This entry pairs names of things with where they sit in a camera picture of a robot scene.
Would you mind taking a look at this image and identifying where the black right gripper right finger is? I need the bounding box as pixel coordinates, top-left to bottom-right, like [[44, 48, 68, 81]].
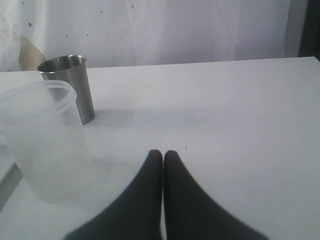
[[163, 150, 267, 240]]

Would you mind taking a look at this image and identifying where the stainless steel cup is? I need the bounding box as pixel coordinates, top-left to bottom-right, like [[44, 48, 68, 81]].
[[36, 54, 96, 125]]

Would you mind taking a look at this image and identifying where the white rectangular tray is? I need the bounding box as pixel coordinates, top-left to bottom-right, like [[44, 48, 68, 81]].
[[0, 135, 17, 185]]

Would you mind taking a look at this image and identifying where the frosted plastic container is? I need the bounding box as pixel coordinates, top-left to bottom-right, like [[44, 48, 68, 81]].
[[0, 80, 95, 203]]

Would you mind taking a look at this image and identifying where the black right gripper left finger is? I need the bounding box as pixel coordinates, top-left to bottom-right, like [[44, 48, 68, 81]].
[[65, 149, 163, 240]]

